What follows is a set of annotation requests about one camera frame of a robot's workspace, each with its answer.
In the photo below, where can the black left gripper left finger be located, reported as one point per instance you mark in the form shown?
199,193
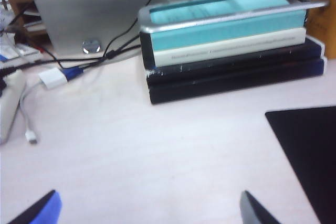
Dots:
42,211

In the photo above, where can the white paper packet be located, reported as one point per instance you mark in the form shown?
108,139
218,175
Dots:
10,51

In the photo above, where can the white adapter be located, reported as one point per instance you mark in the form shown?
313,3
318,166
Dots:
52,78

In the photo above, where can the round silver bolt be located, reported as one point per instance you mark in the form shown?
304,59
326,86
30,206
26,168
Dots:
91,46

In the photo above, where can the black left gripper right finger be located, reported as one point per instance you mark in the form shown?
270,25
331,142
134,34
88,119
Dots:
252,213

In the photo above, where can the white book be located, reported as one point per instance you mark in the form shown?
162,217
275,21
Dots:
236,48

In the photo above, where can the black flat box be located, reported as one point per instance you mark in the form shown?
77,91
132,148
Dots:
236,66
236,85

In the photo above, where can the silver monitor stand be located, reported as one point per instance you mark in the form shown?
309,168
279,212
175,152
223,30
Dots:
145,22

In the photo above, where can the black mouse pad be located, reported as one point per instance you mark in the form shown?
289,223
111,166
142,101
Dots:
309,150

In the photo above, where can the teal book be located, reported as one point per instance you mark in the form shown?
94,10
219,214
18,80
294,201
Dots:
223,32

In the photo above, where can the brown cardboard box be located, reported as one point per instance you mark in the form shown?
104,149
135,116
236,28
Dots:
15,1

